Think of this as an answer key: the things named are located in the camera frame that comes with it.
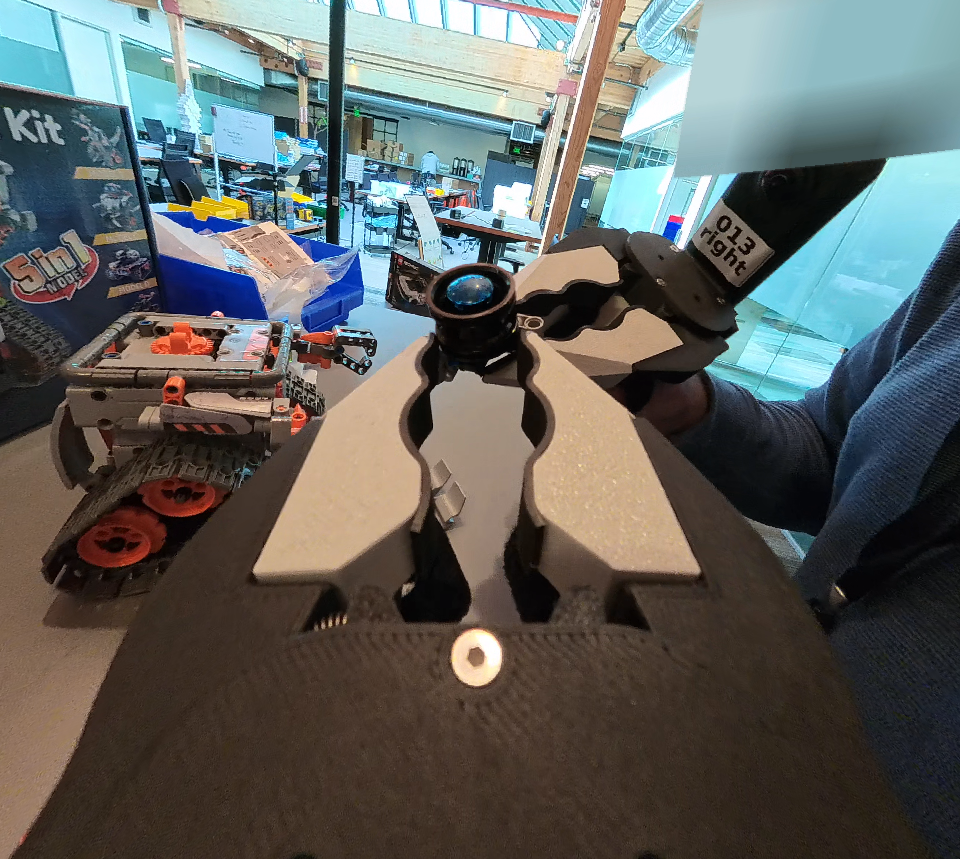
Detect blue storage bin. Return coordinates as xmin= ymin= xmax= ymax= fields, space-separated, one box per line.
xmin=153 ymin=210 xmax=366 ymax=331

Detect blue robot kit box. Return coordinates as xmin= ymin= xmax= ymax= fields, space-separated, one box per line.
xmin=0 ymin=82 xmax=162 ymax=440

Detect whiteboard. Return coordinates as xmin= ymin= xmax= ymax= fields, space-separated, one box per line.
xmin=212 ymin=103 xmax=277 ymax=166

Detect white standing sign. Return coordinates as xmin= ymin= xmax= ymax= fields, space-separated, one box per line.
xmin=405 ymin=193 xmax=444 ymax=268

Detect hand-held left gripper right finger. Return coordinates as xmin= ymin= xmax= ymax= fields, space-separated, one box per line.
xmin=521 ymin=334 xmax=705 ymax=593

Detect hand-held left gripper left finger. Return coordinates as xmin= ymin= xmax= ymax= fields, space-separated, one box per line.
xmin=253 ymin=336 xmax=440 ymax=588

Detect wooden work table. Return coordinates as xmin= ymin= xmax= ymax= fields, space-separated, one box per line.
xmin=435 ymin=210 xmax=545 ymax=265

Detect black product box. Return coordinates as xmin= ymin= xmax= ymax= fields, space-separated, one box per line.
xmin=386 ymin=250 xmax=444 ymax=309

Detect blue translucent ball piece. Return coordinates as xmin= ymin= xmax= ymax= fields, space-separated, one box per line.
xmin=442 ymin=274 xmax=498 ymax=311

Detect black toy wheel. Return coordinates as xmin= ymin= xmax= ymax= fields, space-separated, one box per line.
xmin=426 ymin=264 xmax=519 ymax=371

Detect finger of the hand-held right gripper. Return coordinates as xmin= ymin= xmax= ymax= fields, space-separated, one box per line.
xmin=517 ymin=292 xmax=690 ymax=389
xmin=516 ymin=248 xmax=629 ymax=322

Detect white block with orange pins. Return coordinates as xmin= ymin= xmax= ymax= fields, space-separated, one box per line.
xmin=429 ymin=460 xmax=468 ymax=532

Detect yellow storage bins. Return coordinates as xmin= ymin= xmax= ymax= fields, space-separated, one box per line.
xmin=168 ymin=195 xmax=252 ymax=223

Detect tracked toy robot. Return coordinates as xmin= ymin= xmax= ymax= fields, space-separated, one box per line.
xmin=41 ymin=310 xmax=380 ymax=598

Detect black pole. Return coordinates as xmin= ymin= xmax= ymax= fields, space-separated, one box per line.
xmin=262 ymin=0 xmax=414 ymax=245

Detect person's right hand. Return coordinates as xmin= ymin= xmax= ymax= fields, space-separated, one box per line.
xmin=637 ymin=373 xmax=715 ymax=438

